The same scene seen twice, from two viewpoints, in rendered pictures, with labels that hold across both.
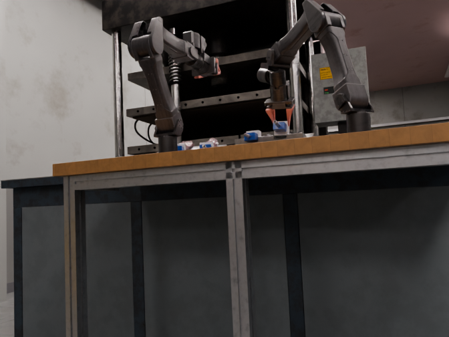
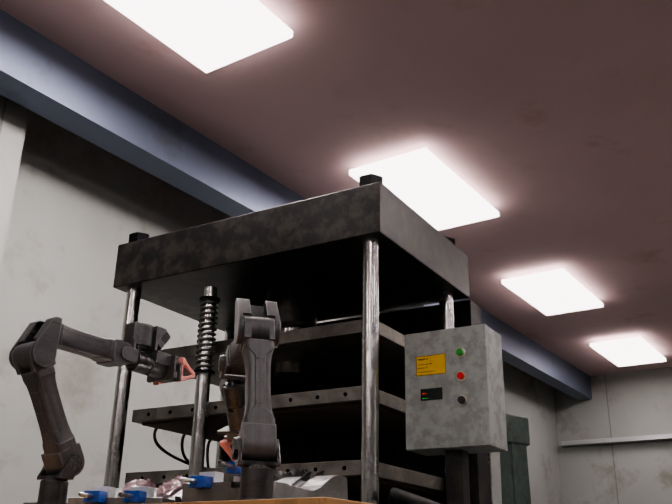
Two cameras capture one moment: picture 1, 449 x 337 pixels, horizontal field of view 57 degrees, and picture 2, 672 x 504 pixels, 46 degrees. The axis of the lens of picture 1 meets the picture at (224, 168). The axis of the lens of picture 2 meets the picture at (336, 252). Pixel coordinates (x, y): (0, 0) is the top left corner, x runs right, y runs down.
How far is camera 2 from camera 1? 0.91 m
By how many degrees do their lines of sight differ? 20
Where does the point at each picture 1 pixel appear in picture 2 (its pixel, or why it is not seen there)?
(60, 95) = (82, 374)
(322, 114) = (417, 434)
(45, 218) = not seen: outside the picture
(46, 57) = (67, 313)
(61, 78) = not seen: hidden behind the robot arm
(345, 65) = (255, 395)
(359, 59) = (475, 344)
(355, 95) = (253, 441)
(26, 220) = not seen: outside the picture
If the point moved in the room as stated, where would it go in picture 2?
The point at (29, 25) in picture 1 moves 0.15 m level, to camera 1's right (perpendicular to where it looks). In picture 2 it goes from (46, 266) to (70, 265)
